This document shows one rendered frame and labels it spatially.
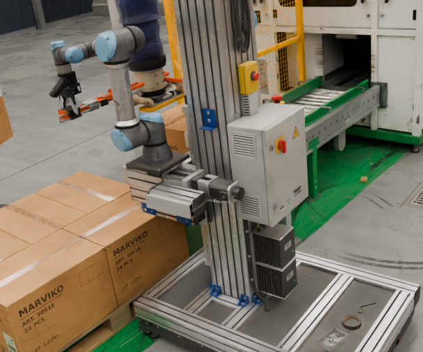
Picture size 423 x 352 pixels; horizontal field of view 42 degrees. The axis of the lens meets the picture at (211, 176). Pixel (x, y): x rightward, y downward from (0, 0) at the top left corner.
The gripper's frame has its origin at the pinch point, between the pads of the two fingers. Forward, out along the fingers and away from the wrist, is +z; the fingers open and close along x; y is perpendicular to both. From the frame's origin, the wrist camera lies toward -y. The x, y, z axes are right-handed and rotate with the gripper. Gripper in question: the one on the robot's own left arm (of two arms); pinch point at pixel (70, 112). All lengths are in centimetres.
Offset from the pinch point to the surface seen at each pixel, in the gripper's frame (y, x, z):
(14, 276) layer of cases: -51, 5, 71
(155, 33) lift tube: 61, -8, -27
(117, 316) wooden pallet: -11, -16, 116
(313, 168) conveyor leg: 177, -38, 99
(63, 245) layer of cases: -18, 7, 71
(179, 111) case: 91, 11, 31
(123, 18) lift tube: 49, 3, -37
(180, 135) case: 63, -14, 33
